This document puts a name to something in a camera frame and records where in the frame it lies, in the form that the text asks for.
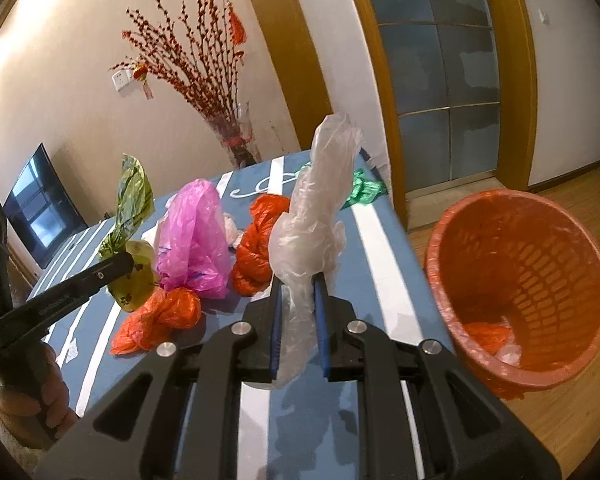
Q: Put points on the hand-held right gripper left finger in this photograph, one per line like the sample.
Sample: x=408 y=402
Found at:
x=275 y=332

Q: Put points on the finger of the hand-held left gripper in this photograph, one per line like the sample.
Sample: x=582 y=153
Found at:
x=111 y=271

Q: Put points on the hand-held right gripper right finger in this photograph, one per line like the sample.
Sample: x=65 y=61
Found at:
x=322 y=332

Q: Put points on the orange plastic bag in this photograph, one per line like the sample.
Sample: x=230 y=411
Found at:
x=165 y=315
x=255 y=255
x=485 y=335

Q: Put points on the yellow-green plastic bag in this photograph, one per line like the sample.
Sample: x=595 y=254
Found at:
x=130 y=200

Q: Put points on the pink plastic bag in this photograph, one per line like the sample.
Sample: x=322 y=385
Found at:
x=195 y=240

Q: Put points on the clear plastic bag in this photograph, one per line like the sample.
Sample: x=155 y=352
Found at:
x=305 y=240

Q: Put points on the orange plastic basket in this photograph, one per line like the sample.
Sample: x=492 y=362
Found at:
x=530 y=280

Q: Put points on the person's left hand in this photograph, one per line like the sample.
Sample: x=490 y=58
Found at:
x=15 y=405

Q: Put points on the black flat television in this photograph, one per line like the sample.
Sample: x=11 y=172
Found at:
x=40 y=205

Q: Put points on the blue striped tablecloth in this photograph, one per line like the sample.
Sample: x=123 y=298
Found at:
x=375 y=260

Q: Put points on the small white plastic bag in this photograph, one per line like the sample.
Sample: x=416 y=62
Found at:
x=232 y=232

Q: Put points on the green plastic bag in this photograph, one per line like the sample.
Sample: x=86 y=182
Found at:
x=365 y=190

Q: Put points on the glass vase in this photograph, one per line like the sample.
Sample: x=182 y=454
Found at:
x=240 y=145

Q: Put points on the red berry branches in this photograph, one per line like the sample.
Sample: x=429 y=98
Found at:
x=200 y=65

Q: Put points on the wooden doorway trim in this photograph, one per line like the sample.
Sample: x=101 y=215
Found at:
x=280 y=50

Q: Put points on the glass sliding door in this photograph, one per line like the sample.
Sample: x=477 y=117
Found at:
x=430 y=75

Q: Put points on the white wall socket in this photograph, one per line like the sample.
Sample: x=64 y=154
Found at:
x=121 y=80

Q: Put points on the wooden door frame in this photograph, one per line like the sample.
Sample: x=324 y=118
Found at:
x=517 y=85

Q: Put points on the white light switch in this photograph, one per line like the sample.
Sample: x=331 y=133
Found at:
x=543 y=16

